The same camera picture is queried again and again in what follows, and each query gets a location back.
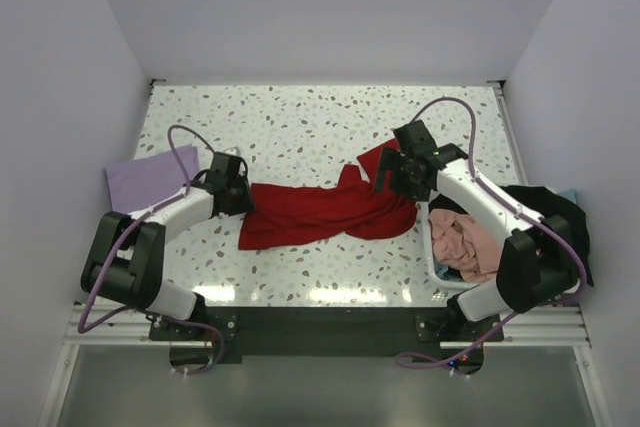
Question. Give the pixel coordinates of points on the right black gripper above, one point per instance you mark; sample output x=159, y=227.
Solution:
x=388, y=160

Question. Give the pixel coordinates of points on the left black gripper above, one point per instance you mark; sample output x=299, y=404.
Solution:
x=247, y=202

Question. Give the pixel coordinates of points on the red t shirt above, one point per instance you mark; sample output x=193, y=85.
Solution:
x=292, y=216

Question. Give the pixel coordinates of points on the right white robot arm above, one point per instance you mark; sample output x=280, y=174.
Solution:
x=539, y=264

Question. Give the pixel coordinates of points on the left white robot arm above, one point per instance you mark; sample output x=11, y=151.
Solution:
x=125, y=263

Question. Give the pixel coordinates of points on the folded lavender t shirt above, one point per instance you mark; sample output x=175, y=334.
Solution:
x=137, y=184

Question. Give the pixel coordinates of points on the white laundry basket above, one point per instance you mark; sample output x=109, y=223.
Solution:
x=544, y=201

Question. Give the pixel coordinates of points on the pink t shirt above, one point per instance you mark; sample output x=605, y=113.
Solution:
x=462, y=244

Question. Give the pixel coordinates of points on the dark blue garment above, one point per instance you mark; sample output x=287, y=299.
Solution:
x=447, y=273

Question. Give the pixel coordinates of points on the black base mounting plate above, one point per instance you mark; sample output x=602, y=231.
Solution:
x=228, y=335

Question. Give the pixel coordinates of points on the light blue garment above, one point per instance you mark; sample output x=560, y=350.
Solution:
x=568, y=194

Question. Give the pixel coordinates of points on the aluminium frame rail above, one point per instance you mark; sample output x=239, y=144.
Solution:
x=326, y=366

